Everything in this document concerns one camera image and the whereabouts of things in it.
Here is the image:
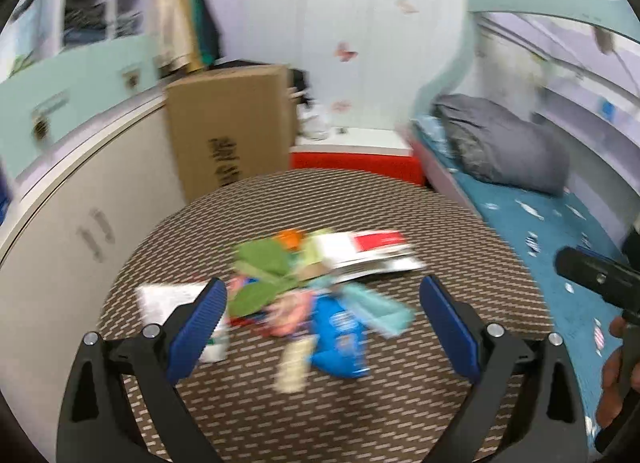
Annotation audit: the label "pink wrapper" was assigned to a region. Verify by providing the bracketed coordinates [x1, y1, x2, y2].
[265, 290, 316, 339]

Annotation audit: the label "light blue patterned pillow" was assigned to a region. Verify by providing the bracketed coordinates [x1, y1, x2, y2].
[412, 113, 453, 159]

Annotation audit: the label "white plastic bag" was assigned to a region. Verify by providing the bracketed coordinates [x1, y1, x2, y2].
[299, 103, 331, 140]

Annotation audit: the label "blue snack packet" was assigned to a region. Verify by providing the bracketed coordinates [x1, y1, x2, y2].
[310, 293, 371, 380]

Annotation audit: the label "person's right hand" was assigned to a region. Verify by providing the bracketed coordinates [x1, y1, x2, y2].
[595, 316, 630, 438]

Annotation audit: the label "white printed paper wrapper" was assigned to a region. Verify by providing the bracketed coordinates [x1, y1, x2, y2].
[135, 282, 232, 364]

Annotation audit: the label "bed with teal quilt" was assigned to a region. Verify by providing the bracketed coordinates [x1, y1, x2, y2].
[415, 116, 640, 361]

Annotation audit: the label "red storage box white top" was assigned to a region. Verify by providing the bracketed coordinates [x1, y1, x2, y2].
[290, 127, 426, 186]

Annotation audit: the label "dark folded clothes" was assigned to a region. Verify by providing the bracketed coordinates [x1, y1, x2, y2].
[62, 3, 108, 44]

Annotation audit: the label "pale green wrapper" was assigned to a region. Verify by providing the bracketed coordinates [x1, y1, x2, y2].
[300, 230, 336, 269]

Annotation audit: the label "beige hanging garment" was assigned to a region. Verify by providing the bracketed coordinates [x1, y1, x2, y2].
[152, 0, 201, 75]

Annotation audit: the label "red and white box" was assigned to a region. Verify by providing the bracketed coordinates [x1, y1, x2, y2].
[312, 230, 426, 284]

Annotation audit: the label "white cabinet with door handles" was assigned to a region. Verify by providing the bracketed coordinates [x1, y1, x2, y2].
[0, 88, 188, 444]

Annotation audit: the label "brown cardboard box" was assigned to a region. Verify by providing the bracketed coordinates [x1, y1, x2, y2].
[165, 64, 297, 204]

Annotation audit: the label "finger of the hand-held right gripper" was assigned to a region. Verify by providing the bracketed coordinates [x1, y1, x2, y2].
[555, 244, 640, 313]

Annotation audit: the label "white cube shelf unit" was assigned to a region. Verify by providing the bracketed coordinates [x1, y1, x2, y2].
[10, 0, 161, 59]

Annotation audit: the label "lavender wall shelf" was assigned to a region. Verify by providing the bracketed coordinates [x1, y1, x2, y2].
[480, 13, 640, 204]

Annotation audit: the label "teal green hanging garment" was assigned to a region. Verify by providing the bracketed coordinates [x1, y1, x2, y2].
[187, 0, 221, 69]

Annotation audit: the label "beige wrapper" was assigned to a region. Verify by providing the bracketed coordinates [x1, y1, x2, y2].
[274, 335, 318, 394]

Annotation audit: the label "brown striped tablecloth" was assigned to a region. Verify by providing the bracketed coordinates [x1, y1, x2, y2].
[97, 169, 568, 463]

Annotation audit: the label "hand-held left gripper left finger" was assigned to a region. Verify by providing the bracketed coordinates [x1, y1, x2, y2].
[56, 277, 231, 463]

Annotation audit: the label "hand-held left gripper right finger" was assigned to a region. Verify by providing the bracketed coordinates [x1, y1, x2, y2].
[419, 274, 586, 463]

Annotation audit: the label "small orange wrapper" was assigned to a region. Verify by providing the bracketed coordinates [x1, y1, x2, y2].
[277, 229, 306, 250]

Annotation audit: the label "mint green drawer cabinet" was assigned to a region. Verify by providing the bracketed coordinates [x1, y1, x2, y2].
[0, 38, 161, 179]

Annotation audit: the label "grey folded duvet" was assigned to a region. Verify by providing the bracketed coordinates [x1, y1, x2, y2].
[432, 93, 571, 196]

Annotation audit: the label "green packet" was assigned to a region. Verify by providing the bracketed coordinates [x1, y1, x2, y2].
[232, 238, 308, 316]

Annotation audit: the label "teal packet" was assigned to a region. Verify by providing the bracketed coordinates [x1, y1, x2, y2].
[340, 283, 416, 336]

